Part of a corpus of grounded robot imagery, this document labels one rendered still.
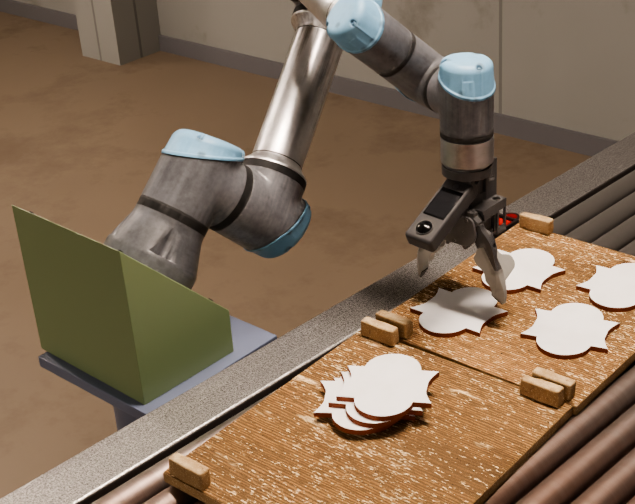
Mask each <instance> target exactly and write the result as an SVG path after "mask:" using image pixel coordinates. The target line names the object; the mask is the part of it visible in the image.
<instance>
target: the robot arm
mask: <svg viewBox="0 0 635 504"><path fill-rule="evenodd" d="M291 1H292V2H293V3H295V8H294V11H293V14H292V17H291V24H292V27H293V28H294V30H295V35H294V38H293V40H292V43H291V46H290V49H289V52H288V54H287V57H286V60H285V63H284V66H283V68H282V71H281V74H280V77H279V80H278V82H277V85H276V88H275V91H274V94H273V96H272V99H271V102H270V105H269V108H268V110H267V113H266V116H265V119H264V122H263V124H262V127H261V130H260V133H259V136H258V138H257V141H256V144H255V147H254V149H253V152H252V154H250V155H248V156H245V152H244V151H243V150H241V149H240V148H238V147H236V146H234V145H232V144H230V143H228V142H225V141H223V140H220V139H218V138H215V137H212V136H209V135H206V134H203V133H200V132H197V131H193V130H188V129H179V130H177V131H175V132H174V133H173V134H172V136H171V138H170V139H169V141H168V143H167V145H166V147H165V148H164V149H162V151H161V152H162V154H161V156H160V158H159V160H158V162H157V164H156V166H155V168H154V170H153V172H152V174H151V176H150V178H149V180H148V182H147V184H146V186H145V188H144V190H143V192H142V194H141V196H140V198H139V200H138V202H137V204H136V206H135V208H134V209H133V210H132V212H131V213H130V214H129V215H128V216H127V217H126V218H125V219H124V220H123V221H122V222H121V223H120V224H119V225H118V226H117V227H116V228H115V229H114V230H113V232H112V233H111V234H109V235H108V236H107V238H106V239H105V241H104V243H103V244H104V245H106V246H109V247H111V248H113V249H116V250H118V249H119V250H121V251H123V253H124V254H126V255H127V256H129V257H131V258H133V259H135V260H137V261H139V262H140V263H142V264H144V265H146V266H148V267H150V268H152V269H153V270H155V271H157V272H159V273H161V274H163V275H165V276H166V277H168V278H170V279H172V280H174V281H176V282H178V283H179V284H181V285H183V286H185V287H187V288H189V289H192V287H193V285H194V283H195V281H196V277H197V271H198V264H199V257H200V251H201V245H202V241H203V239H204V237H205V235H206V233H207V231H208V229H211V230H213V231H215V232H216V233H218V234H220V235H222V236H223V237H225V238H227V239H229V240H231V241H232V242H234V243H236V244H238V245H240V246H241V247H243V249H244V250H246V251H248V252H253V253H255V254H257V255H259V256H261V257H264V258H275V257H278V256H281V255H283V254H284V253H286V252H288V251H289V250H290V249H291V248H292V247H294V246H295V245H296V244H297V243H298V242H299V240H300V239H301V238H302V236H303V235H304V233H305V232H306V230H307V228H308V226H309V223H310V220H311V210H310V206H309V204H308V203H307V201H306V200H304V199H302V196H303V194H304V191H305V188H306V184H307V181H306V179H305V177H304V175H303V173H302V168H303V165H304V162H305V159H306V156H307V153H308V150H309V147H310V144H311V141H312V139H313V136H314V133H315V130H316V127H317V124H318V121H319V118H320V115H321V112H322V109H323V106H324V103H325V101H326V98H327V95H328V92H329V89H330V86H331V83H332V80H333V77H334V74H335V71H336V68H337V65H338V63H339V60H340V57H341V54H342V51H343V50H344V51H346V52H348V53H350V54H351V55H353V56H354V57H355V58H357V59H358V60H360V61H361V62H362V63H364V64H365V65H367V66H368V67H369V68H371V69H372V70H373V71H375V72H376V73H377V74H379V75H380V76H381V77H383V78H384V79H385V80H387V81H388V82H389V83H391V84H392V85H393V86H394V87H395V88H396V89H397V90H398V91H399V92H400V93H401V94H402V95H403V96H404V97H406V98H407V99H409V100H411V101H414V102H417V103H419V104H421V105H422V106H424V107H426V108H428V109H430V110H432V111H433V112H435V113H438V114H439V115H440V160H441V163H442V175H443V176H444V177H446V178H447V179H446V180H445V182H444V183H443V184H442V186H441V187H440V188H439V189H438V191H437V192H436V193H435V195H434V196H433V197H432V198H431V200H430V201H429V202H428V204H427V205H426V206H425V208H424V209H423V210H422V211H421V213H420V214H419V215H418V217H417V218H416V219H415V221H414V222H413V223H412V224H411V226H410V227H409V228H408V230H407V231H406V233H405V235H406V238H407V240H408V243H409V244H411V245H414V246H416V247H419V248H418V253H417V269H418V276H419V277H420V278H421V277H422V276H423V275H424V274H425V272H426V271H427V270H428V266H429V262H430V261H431V260H433V259H434V255H435V253H436V252H437V251H439V250H441V249H442V248H443V247H444V245H445V241H446V244H449V243H451V242H453V243H456V244H459V245H462V247H463V249H465V250H466V249H467V248H469V247H470V246H471V245H472V244H473V243H474V242H475V244H476V248H477V250H476V253H475V255H474V261H475V263H476V265H477V266H478V267H479V268H480V269H481V270H482V271H483V273H484V275H485V281H486V283H487V284H488V285H489V286H490V288H491V293H492V294H491V295H492V297H494V298H495V299H496V300H497V301H498V302H499V303H500V304H502V305H503V304H505V303H506V299H507V288H506V281H505V280H506V279H507V278H508V276H509V275H510V273H511V272H512V270H513V269H514V267H515V261H514V259H513V257H512V256H511V255H509V254H501V253H500V252H499V251H498V249H497V245H496V241H495V238H494V236H493V232H495V231H496V235H498V234H499V233H501V232H502V231H504V230H505V229H506V197H503V196H500V195H497V157H494V93H495V88H496V84H495V80H494V66H493V62H492V61H491V59H490V58H488V57H487V56H485V55H482V54H475V53H469V52H465V53H455V54H451V55H448V56H446V57H443V56H442V55H440V54H439V53H438V52H436V51H435V50H434V49H432V48H431V47H430V46H429V45H427V44H426V43H425V42H424V41H422V40H421V39H420V38H418V37H417V36H416V35H415V34H413V33H412V32H411V31H410V30H408V29H407V28H406V27H404V26H403V25H402V24H401V23H399V22H398V21H397V20H396V19H394V18H393V17H392V16H391V15H389V14H388V13H387V12H386V11H385V10H383V9H382V8H381V7H382V0H291ZM244 156H245V157H244ZM497 199H499V200H497ZM502 208H503V223H502V224H500V225H499V210H501V209H502Z"/></svg>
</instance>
